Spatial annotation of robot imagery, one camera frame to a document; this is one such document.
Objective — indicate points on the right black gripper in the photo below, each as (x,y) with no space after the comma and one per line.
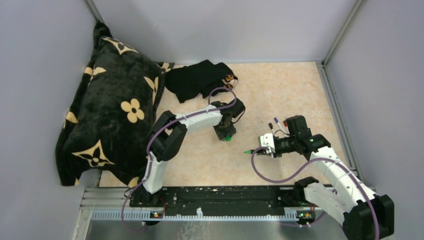
(276,153)

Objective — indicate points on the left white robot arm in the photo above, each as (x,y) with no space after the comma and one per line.
(169,131)

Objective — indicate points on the black floral plush pillow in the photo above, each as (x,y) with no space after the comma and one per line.
(113,110)

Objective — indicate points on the white pen with clip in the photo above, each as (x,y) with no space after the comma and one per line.
(279,125)

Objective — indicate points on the black folded cloth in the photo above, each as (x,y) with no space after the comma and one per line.
(188,82)

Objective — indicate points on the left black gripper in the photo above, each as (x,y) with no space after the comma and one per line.
(224,131)

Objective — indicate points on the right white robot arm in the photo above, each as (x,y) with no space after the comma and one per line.
(361,212)

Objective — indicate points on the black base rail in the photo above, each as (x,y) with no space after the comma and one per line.
(233,203)

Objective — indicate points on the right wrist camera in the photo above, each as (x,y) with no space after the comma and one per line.
(266,140)

